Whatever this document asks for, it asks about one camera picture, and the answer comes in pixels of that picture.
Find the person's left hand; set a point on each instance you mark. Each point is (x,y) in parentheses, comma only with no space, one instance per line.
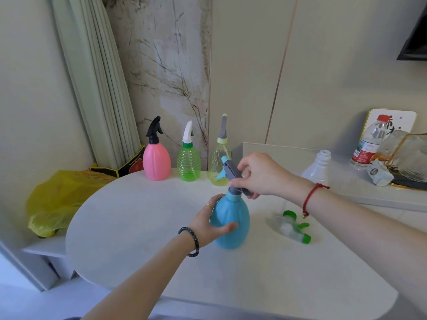
(202,226)

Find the person's right hand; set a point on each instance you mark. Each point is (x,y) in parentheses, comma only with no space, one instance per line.
(270,176)

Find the person's left thumb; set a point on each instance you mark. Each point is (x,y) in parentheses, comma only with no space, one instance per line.
(226,228)

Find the person's right thumb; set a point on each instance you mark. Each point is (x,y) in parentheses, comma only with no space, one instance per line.
(241,182)

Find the blue spray bottle body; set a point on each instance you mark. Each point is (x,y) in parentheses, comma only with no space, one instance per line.
(233,219)

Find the grey and blue spray head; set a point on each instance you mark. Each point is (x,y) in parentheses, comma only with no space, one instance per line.
(231,171)

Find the person's right forearm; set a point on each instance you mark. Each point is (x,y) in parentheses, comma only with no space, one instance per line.
(367,233)

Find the person's left forearm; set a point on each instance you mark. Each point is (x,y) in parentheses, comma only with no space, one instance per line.
(143,279)

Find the yellow clear spray bottle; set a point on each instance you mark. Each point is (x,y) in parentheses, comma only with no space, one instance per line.
(218,156)

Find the green spray bottle white head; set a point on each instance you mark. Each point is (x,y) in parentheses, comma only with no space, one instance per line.
(188,164)

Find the clear and green spray head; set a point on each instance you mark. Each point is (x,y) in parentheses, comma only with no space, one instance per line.
(293,228)

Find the clear headless plastic bottle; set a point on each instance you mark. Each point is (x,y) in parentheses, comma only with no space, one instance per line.
(317,171)

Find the pink spray bottle black head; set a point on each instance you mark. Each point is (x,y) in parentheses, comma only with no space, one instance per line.
(156,163)

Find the black and red carton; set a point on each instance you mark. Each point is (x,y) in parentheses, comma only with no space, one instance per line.
(128,166)

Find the red cap water bottle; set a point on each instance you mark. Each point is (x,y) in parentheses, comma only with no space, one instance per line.
(368,146)

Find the small white packet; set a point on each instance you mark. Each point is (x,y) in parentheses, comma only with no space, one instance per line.
(380,173)

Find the gold-rimmed dark tray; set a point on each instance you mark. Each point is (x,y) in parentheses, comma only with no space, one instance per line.
(408,185)

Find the yellow plastic bag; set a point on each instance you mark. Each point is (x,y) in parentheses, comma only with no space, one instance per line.
(56,199)

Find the pale green curtain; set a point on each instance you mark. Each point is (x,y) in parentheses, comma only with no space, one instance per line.
(100,83)

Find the white gold-rimmed decorative board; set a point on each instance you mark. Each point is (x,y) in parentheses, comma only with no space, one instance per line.
(405,121)

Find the white low shelf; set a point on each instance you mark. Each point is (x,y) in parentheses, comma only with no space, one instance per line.
(43,254)

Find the glass cup with gold frame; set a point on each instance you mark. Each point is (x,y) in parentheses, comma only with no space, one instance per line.
(413,159)

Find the black wall-mounted screen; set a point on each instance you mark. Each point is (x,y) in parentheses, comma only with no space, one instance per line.
(415,39)

